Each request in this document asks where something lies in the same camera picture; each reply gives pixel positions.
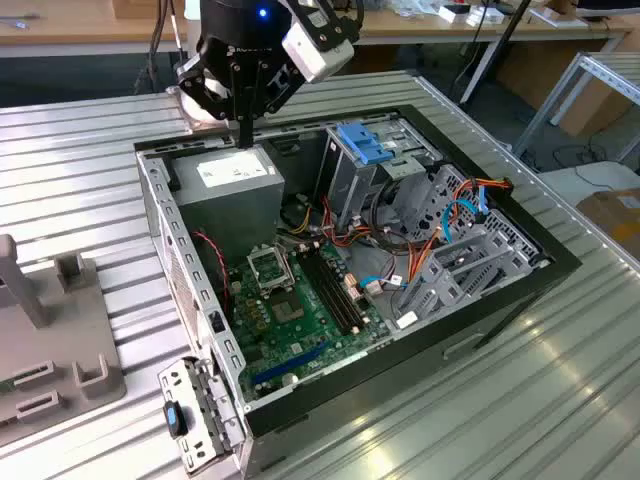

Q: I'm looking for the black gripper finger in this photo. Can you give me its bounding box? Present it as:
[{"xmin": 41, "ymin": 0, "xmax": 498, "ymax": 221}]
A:
[
  {"xmin": 246, "ymin": 61, "xmax": 307, "ymax": 149},
  {"xmin": 175, "ymin": 51, "xmax": 249, "ymax": 149}
]

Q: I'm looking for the blue data wire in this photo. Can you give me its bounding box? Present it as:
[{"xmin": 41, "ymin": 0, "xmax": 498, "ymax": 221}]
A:
[{"xmin": 359, "ymin": 182, "xmax": 490, "ymax": 297}]

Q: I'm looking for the orange power wire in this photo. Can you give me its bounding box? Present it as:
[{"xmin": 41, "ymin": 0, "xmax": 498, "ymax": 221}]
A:
[{"xmin": 407, "ymin": 177, "xmax": 515, "ymax": 286}]

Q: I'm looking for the grey metal disk bay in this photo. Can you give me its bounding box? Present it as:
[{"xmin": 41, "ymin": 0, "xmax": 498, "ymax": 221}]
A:
[{"xmin": 394, "ymin": 224, "xmax": 551, "ymax": 334}]

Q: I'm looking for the blue plastic drive latch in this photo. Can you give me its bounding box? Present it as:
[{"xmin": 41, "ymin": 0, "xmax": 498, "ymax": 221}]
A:
[{"xmin": 337, "ymin": 122, "xmax": 397, "ymax": 167}]

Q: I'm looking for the grey metal drive cage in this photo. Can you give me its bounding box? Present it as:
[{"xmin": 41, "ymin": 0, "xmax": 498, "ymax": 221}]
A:
[{"xmin": 314, "ymin": 115, "xmax": 447, "ymax": 236}]

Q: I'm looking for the grey power supply unit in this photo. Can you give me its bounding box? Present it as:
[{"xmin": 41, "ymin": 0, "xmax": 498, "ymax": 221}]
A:
[{"xmin": 168, "ymin": 146, "xmax": 287, "ymax": 269}]

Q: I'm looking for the light wooden desk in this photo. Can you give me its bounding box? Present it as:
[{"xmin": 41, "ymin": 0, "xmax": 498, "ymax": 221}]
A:
[
  {"xmin": 349, "ymin": 0, "xmax": 634, "ymax": 49},
  {"xmin": 0, "ymin": 0, "xmax": 190, "ymax": 57}
]

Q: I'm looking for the CPU socket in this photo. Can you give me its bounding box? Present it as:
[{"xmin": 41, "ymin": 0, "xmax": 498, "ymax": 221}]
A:
[{"xmin": 247, "ymin": 243, "xmax": 297, "ymax": 297}]

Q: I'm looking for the small white box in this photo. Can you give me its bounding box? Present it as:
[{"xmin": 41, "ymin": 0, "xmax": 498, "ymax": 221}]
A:
[
  {"xmin": 438, "ymin": 3, "xmax": 474, "ymax": 24},
  {"xmin": 467, "ymin": 5, "xmax": 506, "ymax": 26}
]

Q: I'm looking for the black RAM slot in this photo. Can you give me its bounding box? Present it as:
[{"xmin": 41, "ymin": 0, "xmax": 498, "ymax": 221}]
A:
[
  {"xmin": 315, "ymin": 247, "xmax": 366, "ymax": 329},
  {"xmin": 303, "ymin": 250, "xmax": 355, "ymax": 335},
  {"xmin": 298, "ymin": 252, "xmax": 351, "ymax": 337},
  {"xmin": 310, "ymin": 248, "xmax": 361, "ymax": 332}
]

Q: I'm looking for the square dark chipset chip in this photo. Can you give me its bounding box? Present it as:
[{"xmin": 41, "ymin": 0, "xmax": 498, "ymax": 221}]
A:
[{"xmin": 272, "ymin": 294, "xmax": 306, "ymax": 324}]

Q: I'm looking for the green motherboard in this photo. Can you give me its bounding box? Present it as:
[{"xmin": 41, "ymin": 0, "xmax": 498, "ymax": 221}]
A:
[{"xmin": 227, "ymin": 239, "xmax": 396, "ymax": 401}]

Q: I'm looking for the brown cardboard box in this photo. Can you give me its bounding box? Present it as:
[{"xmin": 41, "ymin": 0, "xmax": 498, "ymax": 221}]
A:
[
  {"xmin": 576, "ymin": 187, "xmax": 640, "ymax": 261},
  {"xmin": 492, "ymin": 37, "xmax": 574, "ymax": 104},
  {"xmin": 559, "ymin": 74, "xmax": 632, "ymax": 139}
]

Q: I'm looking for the blue expansion slot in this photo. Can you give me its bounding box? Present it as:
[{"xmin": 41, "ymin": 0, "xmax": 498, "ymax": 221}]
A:
[{"xmin": 248, "ymin": 341, "xmax": 330, "ymax": 387}]

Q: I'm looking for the grey metal slot retainer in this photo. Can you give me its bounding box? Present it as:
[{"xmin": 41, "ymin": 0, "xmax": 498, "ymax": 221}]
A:
[{"xmin": 157, "ymin": 355, "xmax": 247, "ymax": 475}]

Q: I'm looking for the grey parts rack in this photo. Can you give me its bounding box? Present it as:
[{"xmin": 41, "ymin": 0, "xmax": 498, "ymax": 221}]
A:
[{"xmin": 0, "ymin": 233, "xmax": 127, "ymax": 444}]

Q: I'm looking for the black open PC case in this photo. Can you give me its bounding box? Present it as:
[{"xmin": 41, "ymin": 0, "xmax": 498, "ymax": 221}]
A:
[{"xmin": 132, "ymin": 103, "xmax": 585, "ymax": 471}]

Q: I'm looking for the black blue latch tab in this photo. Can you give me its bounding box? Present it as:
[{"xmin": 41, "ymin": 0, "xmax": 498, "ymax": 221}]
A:
[{"xmin": 162, "ymin": 399, "xmax": 190, "ymax": 441}]

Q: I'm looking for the green RAM stick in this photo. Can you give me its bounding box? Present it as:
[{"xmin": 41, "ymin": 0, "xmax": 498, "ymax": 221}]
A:
[{"xmin": 0, "ymin": 367, "xmax": 40, "ymax": 396}]

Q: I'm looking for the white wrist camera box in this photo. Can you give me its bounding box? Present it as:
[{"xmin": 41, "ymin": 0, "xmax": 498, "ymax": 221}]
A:
[{"xmin": 281, "ymin": 18, "xmax": 356, "ymax": 85}]

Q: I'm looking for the hanging black cable bundle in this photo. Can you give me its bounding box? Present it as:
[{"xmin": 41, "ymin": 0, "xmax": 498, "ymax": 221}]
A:
[{"xmin": 147, "ymin": 0, "xmax": 181, "ymax": 96}]

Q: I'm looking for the thick black cable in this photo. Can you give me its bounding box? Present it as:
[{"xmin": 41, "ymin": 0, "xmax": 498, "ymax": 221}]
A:
[{"xmin": 370, "ymin": 177, "xmax": 419, "ymax": 254}]

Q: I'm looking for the orange red wire bundle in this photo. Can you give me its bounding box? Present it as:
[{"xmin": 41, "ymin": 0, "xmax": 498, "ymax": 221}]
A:
[{"xmin": 319, "ymin": 193, "xmax": 381, "ymax": 251}]

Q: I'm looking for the red black fan wire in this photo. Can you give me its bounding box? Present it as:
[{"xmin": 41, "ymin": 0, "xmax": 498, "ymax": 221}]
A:
[{"xmin": 192, "ymin": 228, "xmax": 232, "ymax": 314}]

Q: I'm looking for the grey metal shelf frame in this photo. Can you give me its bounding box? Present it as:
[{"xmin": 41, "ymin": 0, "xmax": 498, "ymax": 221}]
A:
[{"xmin": 513, "ymin": 51, "xmax": 640, "ymax": 166}]

